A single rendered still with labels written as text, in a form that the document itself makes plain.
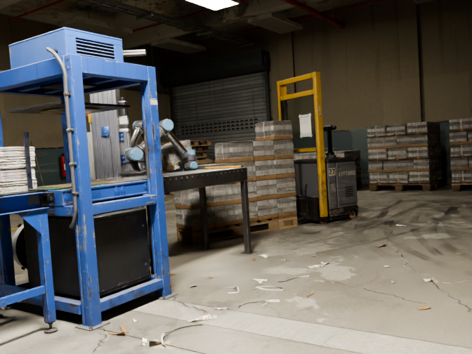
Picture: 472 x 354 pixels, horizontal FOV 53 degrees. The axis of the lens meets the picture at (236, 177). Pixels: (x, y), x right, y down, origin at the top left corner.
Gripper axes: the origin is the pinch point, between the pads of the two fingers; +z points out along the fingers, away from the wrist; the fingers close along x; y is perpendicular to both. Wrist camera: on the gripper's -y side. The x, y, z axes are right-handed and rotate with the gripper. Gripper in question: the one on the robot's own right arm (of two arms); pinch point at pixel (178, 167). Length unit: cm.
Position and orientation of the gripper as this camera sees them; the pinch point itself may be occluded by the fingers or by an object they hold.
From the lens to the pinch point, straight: 503.5
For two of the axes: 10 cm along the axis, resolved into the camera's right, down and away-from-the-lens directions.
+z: -5.8, -0.1, 8.2
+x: -7.6, 3.7, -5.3
